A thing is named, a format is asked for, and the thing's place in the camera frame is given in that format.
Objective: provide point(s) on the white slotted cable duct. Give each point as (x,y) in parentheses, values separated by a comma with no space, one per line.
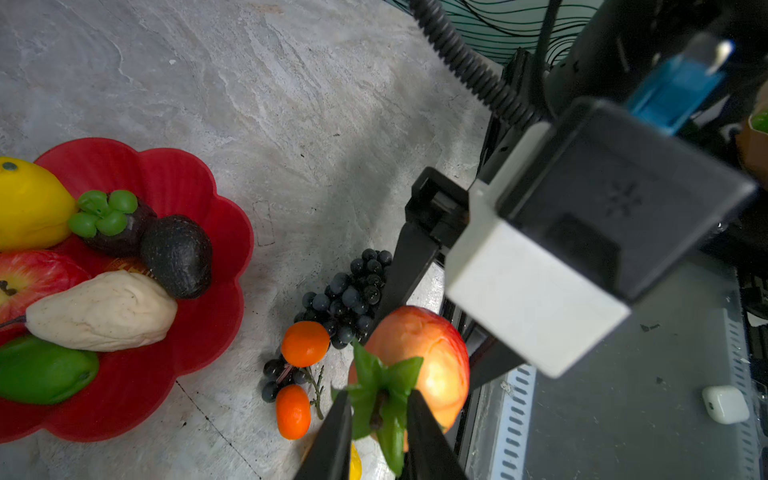
(518,387)

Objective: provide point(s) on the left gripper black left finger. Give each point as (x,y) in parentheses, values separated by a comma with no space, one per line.
(329,456)

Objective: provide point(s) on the red fake mango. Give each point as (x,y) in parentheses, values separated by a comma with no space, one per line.
(411,349)

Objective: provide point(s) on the red flower-shaped fruit bowl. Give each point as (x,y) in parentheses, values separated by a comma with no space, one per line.
(132,384)

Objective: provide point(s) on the small yellow fake lemon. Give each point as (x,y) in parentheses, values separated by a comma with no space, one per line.
(355,464)

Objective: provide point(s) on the dark fake avocado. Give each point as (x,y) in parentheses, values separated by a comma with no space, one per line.
(179,254)

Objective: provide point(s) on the large yellow fake lemon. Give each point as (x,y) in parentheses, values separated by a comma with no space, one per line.
(35,207)

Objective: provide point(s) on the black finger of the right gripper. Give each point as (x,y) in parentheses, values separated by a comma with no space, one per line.
(436,215)

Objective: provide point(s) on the red fake apple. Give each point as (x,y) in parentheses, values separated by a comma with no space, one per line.
(38,289)

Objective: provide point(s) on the small orange fake tangerine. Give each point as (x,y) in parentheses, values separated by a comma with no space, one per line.
(293,412)

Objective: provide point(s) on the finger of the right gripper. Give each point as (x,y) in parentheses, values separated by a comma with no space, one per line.
(491,360)

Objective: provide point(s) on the cream fake pear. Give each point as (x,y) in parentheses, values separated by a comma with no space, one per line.
(114,311)

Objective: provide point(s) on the green fake lime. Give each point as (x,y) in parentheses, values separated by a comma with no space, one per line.
(37,372)

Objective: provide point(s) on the dark fake grape bunch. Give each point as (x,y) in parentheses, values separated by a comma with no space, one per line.
(345,309)

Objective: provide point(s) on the dark maroon fake fruit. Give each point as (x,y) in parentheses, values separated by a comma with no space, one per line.
(112,223)

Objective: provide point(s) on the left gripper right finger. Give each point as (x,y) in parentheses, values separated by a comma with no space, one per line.
(429,457)

